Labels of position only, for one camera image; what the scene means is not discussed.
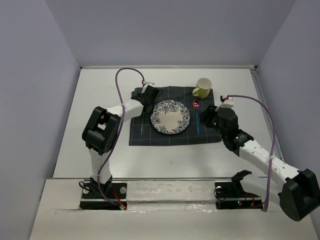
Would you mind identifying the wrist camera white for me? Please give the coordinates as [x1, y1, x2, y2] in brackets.
[142, 80, 155, 88]
[215, 95, 235, 112]

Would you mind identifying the iridescent fork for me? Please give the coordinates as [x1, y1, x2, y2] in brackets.
[140, 114, 145, 135]

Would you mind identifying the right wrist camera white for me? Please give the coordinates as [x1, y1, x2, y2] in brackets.
[215, 95, 235, 112]

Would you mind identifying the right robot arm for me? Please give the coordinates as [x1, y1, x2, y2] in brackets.
[199, 105, 320, 222]

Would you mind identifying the pale yellow mug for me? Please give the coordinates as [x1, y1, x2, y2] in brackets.
[192, 78, 212, 100]

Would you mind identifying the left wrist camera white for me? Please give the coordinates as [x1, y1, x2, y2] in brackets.
[142, 80, 155, 88]

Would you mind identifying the iridescent spoon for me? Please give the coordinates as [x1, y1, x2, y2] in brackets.
[192, 99, 200, 135]

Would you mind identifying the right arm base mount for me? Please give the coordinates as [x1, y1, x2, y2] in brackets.
[213, 170, 264, 210]

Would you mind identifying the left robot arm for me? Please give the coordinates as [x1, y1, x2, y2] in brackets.
[82, 83, 160, 198]

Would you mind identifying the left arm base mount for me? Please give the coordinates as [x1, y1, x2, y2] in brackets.
[78, 180, 128, 211]

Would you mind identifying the blue floral plate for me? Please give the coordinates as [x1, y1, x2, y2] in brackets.
[150, 100, 191, 135]

